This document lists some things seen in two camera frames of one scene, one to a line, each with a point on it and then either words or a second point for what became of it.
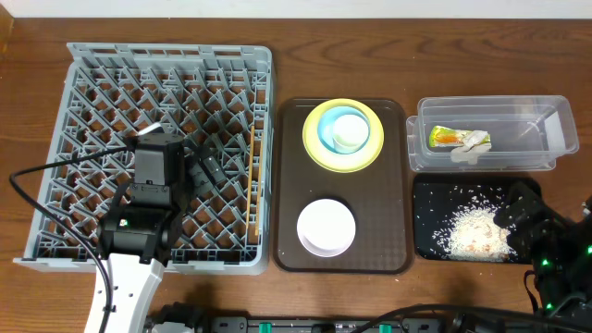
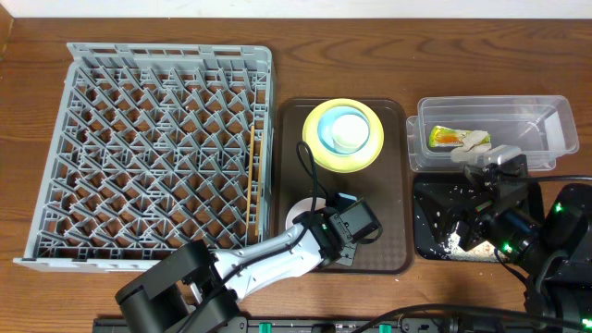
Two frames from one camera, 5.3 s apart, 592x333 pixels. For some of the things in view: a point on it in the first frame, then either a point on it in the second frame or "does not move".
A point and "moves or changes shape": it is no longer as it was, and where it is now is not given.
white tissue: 473,147 does not move
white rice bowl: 326,228 moves or changes shape
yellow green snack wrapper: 441,136 does not move
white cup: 351,133 does not move
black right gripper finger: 524,210 → 453,203
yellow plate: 337,162 does not move
